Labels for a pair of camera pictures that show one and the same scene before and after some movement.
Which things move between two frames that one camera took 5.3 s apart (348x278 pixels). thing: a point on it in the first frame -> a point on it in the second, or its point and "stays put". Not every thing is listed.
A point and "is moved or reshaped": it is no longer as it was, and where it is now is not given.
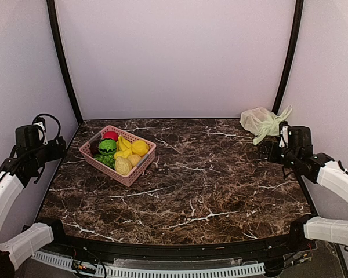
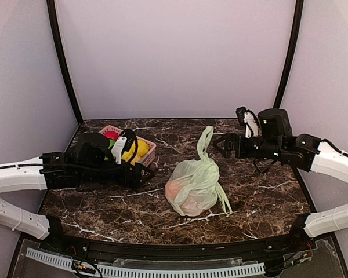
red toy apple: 111,134 stays put
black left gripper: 55,154 -> 135,183
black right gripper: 272,156 -> 236,139
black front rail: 258,251 stays put
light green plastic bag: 260,122 is moved or reshaped
